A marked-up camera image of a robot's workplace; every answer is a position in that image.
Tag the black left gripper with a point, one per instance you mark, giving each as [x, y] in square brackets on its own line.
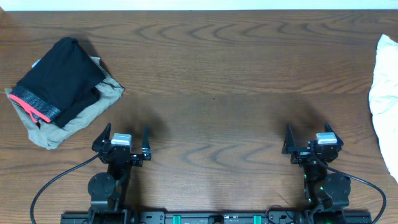
[121, 155]

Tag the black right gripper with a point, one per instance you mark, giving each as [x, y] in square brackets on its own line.
[290, 145]

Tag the white printed t-shirt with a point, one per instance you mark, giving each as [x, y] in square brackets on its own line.
[383, 101]

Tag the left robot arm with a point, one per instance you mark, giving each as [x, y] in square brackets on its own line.
[108, 189]

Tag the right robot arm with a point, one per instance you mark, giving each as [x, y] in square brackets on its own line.
[327, 192]

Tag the khaki folded garment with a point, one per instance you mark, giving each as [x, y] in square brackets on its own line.
[50, 136]

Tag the black folded garment red trim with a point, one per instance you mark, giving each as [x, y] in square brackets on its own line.
[61, 84]

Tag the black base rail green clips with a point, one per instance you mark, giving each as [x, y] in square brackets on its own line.
[273, 216]

